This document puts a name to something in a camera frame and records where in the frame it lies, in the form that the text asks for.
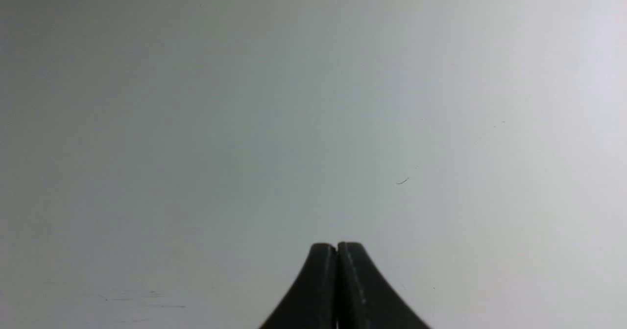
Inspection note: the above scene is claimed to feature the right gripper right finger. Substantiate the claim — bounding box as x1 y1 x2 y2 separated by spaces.
337 242 429 329

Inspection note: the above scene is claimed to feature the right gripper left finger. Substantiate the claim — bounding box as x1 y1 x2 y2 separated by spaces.
260 243 338 329

